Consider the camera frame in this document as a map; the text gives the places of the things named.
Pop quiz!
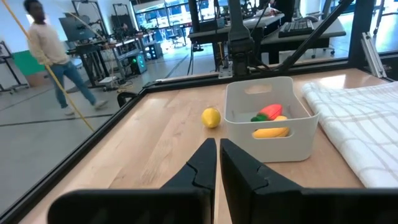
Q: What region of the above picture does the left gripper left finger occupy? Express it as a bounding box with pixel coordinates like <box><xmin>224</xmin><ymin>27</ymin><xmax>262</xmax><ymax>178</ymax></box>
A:
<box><xmin>47</xmin><ymin>138</ymin><xmax>218</xmax><ymax>224</ymax></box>

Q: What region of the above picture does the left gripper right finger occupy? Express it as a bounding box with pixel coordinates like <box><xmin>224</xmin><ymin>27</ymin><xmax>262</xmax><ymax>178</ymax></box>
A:
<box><xmin>219</xmin><ymin>138</ymin><xmax>398</xmax><ymax>224</ymax></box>

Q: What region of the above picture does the yellow toy lemon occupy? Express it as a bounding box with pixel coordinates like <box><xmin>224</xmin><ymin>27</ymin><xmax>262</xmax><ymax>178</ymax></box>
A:
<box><xmin>201</xmin><ymin>107</ymin><xmax>222</xmax><ymax>129</ymax></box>

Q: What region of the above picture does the yellow toy banana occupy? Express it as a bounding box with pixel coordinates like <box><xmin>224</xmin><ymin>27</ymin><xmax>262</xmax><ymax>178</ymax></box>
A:
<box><xmin>251</xmin><ymin>115</ymin><xmax>291</xmax><ymax>139</ymax></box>

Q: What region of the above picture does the orange toy carrot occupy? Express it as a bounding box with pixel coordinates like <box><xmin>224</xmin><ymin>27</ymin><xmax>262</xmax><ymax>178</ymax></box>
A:
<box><xmin>250</xmin><ymin>103</ymin><xmax>284</xmax><ymax>123</ymax></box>

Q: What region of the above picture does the white plastic storage bin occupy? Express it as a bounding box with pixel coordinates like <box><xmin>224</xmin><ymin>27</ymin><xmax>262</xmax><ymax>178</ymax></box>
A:
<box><xmin>224</xmin><ymin>76</ymin><xmax>320</xmax><ymax>164</ymax></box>

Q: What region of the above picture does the computer tower with green light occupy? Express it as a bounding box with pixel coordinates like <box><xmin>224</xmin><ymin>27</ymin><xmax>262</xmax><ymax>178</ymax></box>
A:
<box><xmin>127</xmin><ymin>53</ymin><xmax>147</xmax><ymax>75</ymax></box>

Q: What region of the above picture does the white checked cloth towel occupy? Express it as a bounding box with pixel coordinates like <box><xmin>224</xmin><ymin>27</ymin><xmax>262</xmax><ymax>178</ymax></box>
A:
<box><xmin>301</xmin><ymin>80</ymin><xmax>398</xmax><ymax>189</ymax></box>

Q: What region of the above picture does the grey desk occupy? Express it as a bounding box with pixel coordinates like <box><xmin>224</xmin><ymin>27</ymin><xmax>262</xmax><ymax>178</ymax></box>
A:
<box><xmin>187</xmin><ymin>12</ymin><xmax>285</xmax><ymax>71</ymax></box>
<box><xmin>260</xmin><ymin>17</ymin><xmax>347</xmax><ymax>65</ymax></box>

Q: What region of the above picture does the cluttered workbench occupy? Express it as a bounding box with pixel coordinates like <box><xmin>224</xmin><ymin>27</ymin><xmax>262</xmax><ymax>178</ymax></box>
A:
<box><xmin>67</xmin><ymin>30</ymin><xmax>156</xmax><ymax>93</ymax></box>

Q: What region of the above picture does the black computer keyboard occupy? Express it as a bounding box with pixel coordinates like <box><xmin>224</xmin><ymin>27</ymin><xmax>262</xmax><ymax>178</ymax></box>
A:
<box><xmin>277</xmin><ymin>19</ymin><xmax>315</xmax><ymax>39</ymax></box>

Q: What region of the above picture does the silver aluminium extrusion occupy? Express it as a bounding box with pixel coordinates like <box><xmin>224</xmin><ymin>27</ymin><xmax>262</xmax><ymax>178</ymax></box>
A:
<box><xmin>360</xmin><ymin>30</ymin><xmax>389</xmax><ymax>79</ymax></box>

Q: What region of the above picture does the black computer monitor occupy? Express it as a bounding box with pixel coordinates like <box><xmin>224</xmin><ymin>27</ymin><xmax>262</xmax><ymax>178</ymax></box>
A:
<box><xmin>58</xmin><ymin>15</ymin><xmax>95</xmax><ymax>44</ymax></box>

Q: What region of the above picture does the person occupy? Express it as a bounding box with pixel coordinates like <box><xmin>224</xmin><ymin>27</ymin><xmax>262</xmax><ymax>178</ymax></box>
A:
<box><xmin>23</xmin><ymin>0</ymin><xmax>109</xmax><ymax>116</ymax></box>

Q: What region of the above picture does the green board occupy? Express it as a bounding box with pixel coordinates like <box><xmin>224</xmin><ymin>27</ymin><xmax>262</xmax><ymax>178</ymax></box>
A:
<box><xmin>12</xmin><ymin>49</ymin><xmax>47</xmax><ymax>77</ymax></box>

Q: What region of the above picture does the yellow hanging cable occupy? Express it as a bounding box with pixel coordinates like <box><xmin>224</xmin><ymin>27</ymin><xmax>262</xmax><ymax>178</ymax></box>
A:
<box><xmin>0</xmin><ymin>0</ymin><xmax>96</xmax><ymax>133</ymax></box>

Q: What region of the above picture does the black aluminium table frame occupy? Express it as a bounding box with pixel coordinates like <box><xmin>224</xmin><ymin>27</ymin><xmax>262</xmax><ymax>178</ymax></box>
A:
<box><xmin>0</xmin><ymin>0</ymin><xmax>398</xmax><ymax>223</ymax></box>

